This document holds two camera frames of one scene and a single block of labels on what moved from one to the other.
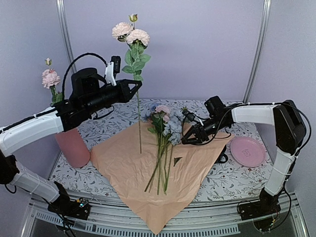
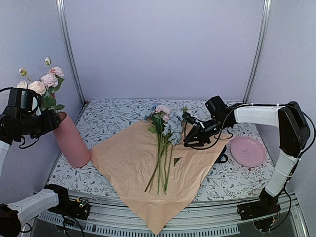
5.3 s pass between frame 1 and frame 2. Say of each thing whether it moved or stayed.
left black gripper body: moved
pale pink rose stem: moved
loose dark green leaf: stayed
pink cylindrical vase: stayed
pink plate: stayed
